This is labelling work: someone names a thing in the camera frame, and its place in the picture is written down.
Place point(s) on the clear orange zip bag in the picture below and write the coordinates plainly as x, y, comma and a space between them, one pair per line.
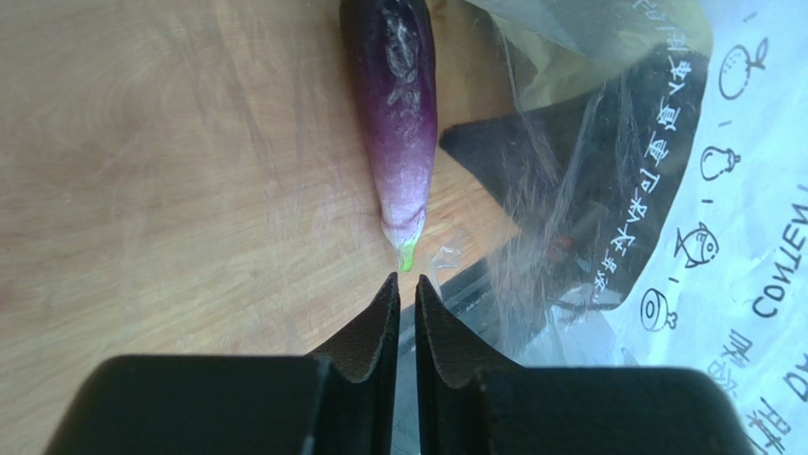
654, 300

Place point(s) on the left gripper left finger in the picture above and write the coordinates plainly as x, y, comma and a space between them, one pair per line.
337, 399

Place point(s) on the purple fake eggplant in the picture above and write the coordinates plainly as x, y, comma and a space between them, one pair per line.
391, 59

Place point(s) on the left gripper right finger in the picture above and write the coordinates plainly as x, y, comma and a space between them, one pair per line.
474, 400

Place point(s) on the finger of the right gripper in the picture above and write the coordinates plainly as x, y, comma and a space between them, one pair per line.
589, 181

